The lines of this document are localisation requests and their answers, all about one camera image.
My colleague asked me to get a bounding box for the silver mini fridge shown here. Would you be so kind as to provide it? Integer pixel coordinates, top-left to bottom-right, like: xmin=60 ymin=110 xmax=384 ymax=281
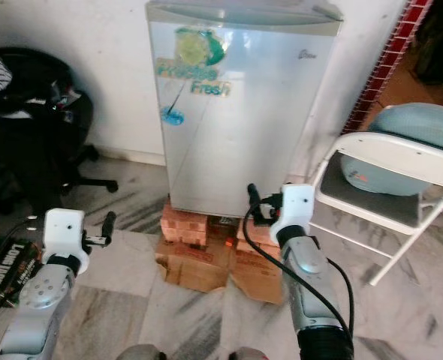
xmin=145 ymin=0 xmax=344 ymax=217

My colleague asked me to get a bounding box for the dark Long Jack box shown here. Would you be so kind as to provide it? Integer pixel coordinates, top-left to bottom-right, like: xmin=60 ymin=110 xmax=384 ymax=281
xmin=0 ymin=237 xmax=36 ymax=307

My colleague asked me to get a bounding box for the black office chair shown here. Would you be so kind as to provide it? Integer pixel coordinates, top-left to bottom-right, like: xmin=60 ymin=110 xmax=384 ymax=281
xmin=0 ymin=47 xmax=119 ymax=218

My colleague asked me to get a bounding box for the brown flattened cardboard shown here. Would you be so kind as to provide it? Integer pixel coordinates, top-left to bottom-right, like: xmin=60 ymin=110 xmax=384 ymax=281
xmin=154 ymin=238 xmax=282 ymax=305

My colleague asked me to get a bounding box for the grey robot left leg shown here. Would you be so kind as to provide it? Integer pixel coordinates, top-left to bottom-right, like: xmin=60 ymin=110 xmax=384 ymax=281
xmin=120 ymin=345 xmax=162 ymax=360

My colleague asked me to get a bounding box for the grey robot leg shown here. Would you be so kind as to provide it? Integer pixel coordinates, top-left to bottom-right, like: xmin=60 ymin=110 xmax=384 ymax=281
xmin=225 ymin=349 xmax=267 ymax=360
xmin=120 ymin=345 xmax=162 ymax=360

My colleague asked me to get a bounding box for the white folding chair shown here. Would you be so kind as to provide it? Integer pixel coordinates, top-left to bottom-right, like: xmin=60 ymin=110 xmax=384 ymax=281
xmin=310 ymin=133 xmax=443 ymax=287

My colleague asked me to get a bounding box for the grey robot right leg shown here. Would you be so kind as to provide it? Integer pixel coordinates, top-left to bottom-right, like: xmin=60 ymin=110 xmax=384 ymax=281
xmin=225 ymin=349 xmax=267 ymax=360

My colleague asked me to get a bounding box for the dark bag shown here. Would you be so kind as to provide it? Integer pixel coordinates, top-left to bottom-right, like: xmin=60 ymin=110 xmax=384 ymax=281
xmin=413 ymin=0 xmax=443 ymax=87

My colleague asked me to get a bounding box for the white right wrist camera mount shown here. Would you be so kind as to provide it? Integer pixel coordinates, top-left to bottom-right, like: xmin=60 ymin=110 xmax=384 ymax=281
xmin=268 ymin=184 xmax=316 ymax=247

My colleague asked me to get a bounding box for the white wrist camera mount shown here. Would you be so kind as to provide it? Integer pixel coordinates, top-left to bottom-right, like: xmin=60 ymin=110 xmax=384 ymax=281
xmin=268 ymin=184 xmax=316 ymax=247
xmin=43 ymin=208 xmax=87 ymax=272

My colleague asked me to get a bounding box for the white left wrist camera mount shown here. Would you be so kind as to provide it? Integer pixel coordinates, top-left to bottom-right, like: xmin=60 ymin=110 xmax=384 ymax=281
xmin=43 ymin=208 xmax=87 ymax=272

